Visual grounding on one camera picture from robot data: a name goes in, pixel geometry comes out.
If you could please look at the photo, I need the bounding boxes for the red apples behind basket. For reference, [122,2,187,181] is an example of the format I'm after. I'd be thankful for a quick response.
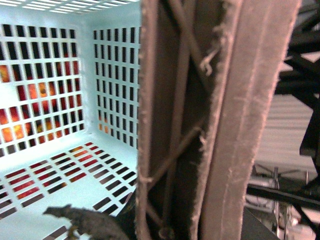
[0,59,111,201]

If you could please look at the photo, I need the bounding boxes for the brown basket handle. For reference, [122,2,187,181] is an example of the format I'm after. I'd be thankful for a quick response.
[135,0,301,240]

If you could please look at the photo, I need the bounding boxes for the light teal plastic basket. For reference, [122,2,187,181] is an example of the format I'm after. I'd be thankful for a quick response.
[0,0,141,240]

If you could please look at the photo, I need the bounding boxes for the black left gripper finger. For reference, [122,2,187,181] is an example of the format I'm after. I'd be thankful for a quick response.
[42,204,137,240]

